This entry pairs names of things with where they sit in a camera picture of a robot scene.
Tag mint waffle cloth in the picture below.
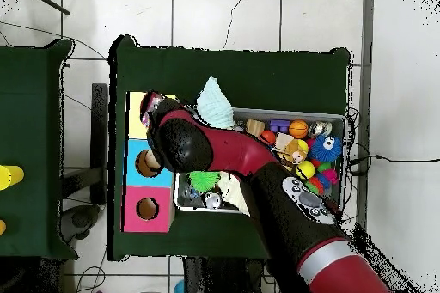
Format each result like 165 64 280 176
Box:
196 76 235 130

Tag cream waffle cloth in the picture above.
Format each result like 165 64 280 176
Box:
217 170 252 217

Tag wooden box with three holes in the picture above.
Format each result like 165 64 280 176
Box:
121 91 177 234

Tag shallow clear mesh bin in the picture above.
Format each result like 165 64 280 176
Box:
174 107 346 215

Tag black upright stand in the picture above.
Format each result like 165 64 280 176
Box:
90 82 109 206

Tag green spiky toy with eyes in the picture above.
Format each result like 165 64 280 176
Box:
188 170 222 193

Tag dark green table cloth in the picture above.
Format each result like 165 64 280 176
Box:
106 34 351 268

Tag plain wooden block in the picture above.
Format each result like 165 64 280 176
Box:
245 119 266 137

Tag crushed black and white can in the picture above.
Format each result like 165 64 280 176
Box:
202 191 223 210

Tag neighbouring green covered table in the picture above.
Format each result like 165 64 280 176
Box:
0 38 80 261

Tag orange red smooth ball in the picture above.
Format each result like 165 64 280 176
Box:
259 130 277 146

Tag grey round base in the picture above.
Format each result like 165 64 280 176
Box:
60 204 101 242

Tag dark tripod leg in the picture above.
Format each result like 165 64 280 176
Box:
13 0 71 16

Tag small orange basketball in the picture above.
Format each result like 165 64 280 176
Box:
288 119 309 140

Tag yellow plastic cup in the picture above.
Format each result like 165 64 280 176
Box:
0 164 25 191

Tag yellow tennis ball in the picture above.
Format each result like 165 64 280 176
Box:
295 160 316 180

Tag labelled tin can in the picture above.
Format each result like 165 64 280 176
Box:
309 120 333 138

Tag blue spiky ball with eyes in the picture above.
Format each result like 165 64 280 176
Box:
309 134 344 164

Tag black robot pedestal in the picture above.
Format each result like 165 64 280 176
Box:
183 256 269 293

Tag black power cable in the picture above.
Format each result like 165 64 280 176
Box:
346 154 440 175

